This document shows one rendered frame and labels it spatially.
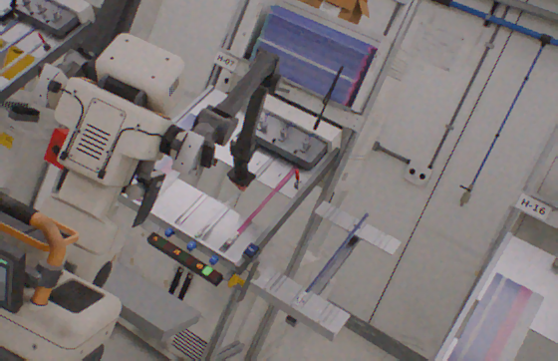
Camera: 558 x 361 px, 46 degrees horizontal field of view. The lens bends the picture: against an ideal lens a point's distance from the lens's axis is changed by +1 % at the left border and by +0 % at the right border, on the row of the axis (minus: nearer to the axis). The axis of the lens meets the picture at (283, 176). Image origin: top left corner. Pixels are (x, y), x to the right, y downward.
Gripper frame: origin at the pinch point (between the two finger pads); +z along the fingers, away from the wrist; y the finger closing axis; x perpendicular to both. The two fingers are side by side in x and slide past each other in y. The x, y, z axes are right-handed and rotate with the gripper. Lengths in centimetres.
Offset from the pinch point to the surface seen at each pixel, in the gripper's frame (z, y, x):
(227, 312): 13.7, -23.3, 41.9
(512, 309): -1, -110, -10
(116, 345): 69, 28, 64
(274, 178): 1.9, -6.7, -12.8
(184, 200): 1.4, 16.0, 17.2
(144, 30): 28, 124, -73
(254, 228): 1.0, -14.9, 12.4
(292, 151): -3.8, -7.3, -25.0
